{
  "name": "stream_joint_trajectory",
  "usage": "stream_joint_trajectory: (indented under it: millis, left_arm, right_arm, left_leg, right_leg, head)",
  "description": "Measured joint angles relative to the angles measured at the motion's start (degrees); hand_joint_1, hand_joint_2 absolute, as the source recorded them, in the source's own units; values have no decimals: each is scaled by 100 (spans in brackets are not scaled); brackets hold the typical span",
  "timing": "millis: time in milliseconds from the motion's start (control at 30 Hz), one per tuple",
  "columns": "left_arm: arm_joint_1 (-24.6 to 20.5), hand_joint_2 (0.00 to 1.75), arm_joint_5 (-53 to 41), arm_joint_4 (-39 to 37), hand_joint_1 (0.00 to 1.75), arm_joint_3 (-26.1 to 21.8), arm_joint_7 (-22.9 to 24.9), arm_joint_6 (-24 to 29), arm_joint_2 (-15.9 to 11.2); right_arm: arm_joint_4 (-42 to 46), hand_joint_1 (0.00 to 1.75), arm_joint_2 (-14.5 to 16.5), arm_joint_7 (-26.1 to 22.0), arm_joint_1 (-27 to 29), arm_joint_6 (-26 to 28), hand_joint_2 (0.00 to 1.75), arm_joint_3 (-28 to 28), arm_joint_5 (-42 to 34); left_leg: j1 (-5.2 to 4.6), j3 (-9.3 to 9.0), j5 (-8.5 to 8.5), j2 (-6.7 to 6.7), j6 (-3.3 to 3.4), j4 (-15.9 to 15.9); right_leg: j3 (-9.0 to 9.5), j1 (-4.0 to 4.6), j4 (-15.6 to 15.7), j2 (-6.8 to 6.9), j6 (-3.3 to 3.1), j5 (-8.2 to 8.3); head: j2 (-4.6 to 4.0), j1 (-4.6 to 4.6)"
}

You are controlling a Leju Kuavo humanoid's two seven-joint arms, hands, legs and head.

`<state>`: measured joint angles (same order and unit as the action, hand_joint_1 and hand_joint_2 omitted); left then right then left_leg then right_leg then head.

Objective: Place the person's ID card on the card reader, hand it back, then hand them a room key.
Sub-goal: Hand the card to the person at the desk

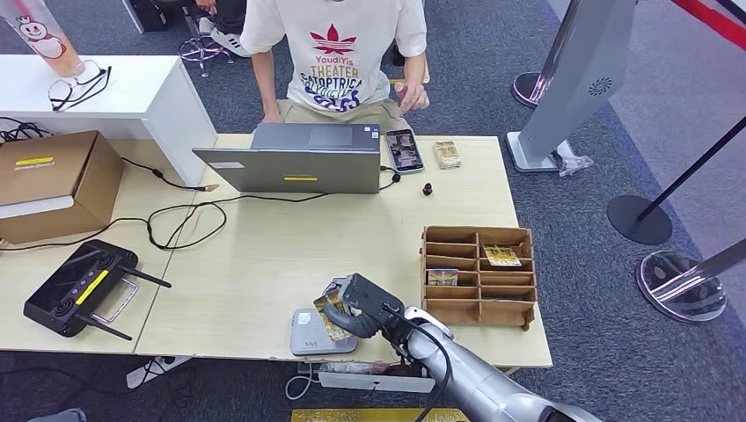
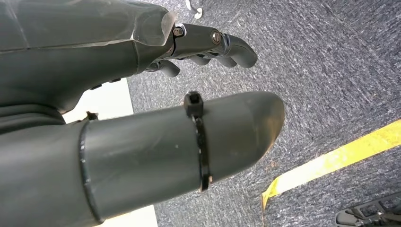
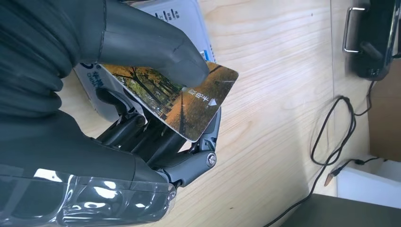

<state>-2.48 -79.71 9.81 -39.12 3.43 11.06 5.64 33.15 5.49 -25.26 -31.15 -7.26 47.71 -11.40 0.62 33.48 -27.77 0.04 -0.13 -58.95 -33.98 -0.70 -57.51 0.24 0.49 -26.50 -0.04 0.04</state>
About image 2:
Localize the white panel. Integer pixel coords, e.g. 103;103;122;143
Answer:
62;78;159;227

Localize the white paper scrap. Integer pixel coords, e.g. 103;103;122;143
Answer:
184;0;204;20

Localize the yellow floor tape strip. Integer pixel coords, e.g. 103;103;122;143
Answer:
262;119;401;212

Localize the black wheeled base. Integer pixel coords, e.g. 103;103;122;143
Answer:
335;192;401;227

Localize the black cable tie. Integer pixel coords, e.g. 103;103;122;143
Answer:
183;91;214;192

